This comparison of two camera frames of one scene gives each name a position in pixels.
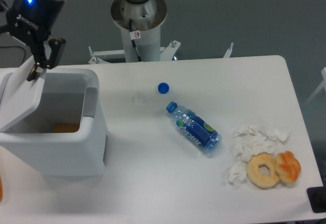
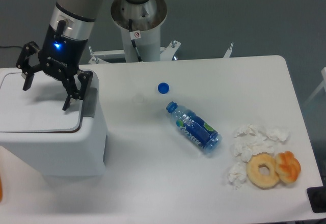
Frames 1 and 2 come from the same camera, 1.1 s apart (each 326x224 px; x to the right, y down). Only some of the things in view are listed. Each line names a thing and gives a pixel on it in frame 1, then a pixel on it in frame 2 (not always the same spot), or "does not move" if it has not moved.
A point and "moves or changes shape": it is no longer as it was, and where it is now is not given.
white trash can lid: x=19 y=96 moves or changes shape
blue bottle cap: x=163 y=87 does not move
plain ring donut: x=261 y=181 does not move
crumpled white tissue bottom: x=237 y=174 does not move
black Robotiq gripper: x=32 y=16 → x=59 y=55
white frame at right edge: x=322 y=84 does not move
